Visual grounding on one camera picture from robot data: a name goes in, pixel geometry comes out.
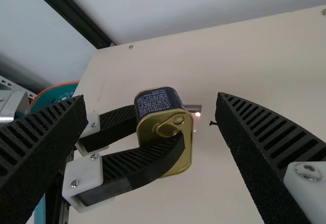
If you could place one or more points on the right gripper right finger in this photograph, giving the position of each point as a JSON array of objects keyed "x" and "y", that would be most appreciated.
[{"x": 270, "y": 152}]

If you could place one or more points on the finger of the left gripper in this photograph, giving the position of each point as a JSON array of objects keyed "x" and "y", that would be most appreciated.
[
  {"x": 132, "y": 168},
  {"x": 114, "y": 124}
]

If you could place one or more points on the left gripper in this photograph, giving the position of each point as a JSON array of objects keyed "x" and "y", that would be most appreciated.
[{"x": 54, "y": 208}]

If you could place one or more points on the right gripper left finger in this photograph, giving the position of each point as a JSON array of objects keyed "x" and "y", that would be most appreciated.
[{"x": 38, "y": 152}]

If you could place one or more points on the rectangular tin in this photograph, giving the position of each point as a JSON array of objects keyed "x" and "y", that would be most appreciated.
[{"x": 152, "y": 101}]

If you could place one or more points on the teal shopping basket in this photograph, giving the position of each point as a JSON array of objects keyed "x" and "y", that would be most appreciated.
[{"x": 58, "y": 93}]

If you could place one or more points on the small square scanner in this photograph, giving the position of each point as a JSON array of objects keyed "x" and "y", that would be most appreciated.
[{"x": 197, "y": 112}]

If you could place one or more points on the white perforated rack post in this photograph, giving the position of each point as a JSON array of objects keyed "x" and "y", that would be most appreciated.
[{"x": 6, "y": 82}]

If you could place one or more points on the black post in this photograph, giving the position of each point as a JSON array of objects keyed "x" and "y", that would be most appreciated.
[{"x": 76, "y": 12}]

